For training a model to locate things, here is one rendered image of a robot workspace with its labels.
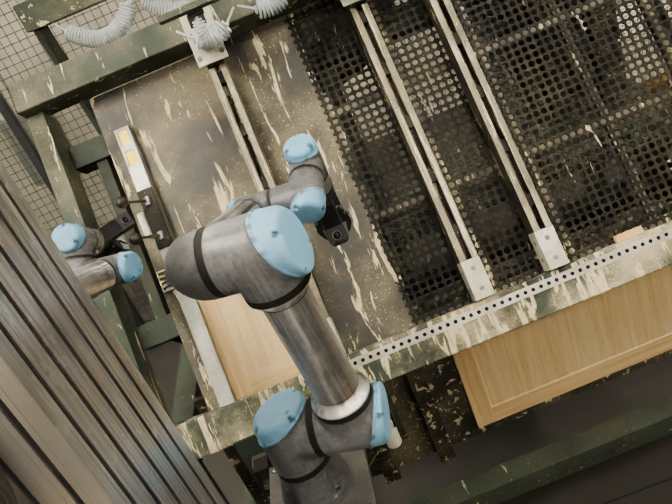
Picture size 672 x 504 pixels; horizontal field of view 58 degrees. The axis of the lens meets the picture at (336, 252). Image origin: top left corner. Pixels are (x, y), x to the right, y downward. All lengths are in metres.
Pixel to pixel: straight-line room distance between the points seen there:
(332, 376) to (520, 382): 1.41
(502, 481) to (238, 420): 0.97
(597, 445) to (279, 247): 1.74
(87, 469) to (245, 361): 1.21
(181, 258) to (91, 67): 1.30
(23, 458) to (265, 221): 0.42
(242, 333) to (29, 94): 1.02
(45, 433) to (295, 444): 0.54
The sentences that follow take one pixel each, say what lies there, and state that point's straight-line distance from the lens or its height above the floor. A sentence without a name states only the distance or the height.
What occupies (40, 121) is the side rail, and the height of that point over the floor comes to 1.83.
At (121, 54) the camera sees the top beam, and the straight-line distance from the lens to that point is 2.14.
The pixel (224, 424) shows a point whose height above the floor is 0.86.
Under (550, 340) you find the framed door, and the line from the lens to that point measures 2.35.
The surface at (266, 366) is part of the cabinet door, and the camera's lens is 1.96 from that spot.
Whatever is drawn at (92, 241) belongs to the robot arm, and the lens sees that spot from 1.70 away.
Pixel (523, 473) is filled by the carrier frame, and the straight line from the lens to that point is 2.38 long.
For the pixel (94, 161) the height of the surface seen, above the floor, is 1.65.
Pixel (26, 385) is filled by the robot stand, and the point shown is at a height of 1.69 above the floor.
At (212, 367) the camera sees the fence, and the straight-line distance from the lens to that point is 1.97.
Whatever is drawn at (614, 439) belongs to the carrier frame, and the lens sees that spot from 2.43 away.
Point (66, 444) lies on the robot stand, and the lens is 0.79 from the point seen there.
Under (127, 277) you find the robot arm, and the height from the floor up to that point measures 1.48.
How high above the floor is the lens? 1.97
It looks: 25 degrees down
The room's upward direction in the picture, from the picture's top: 23 degrees counter-clockwise
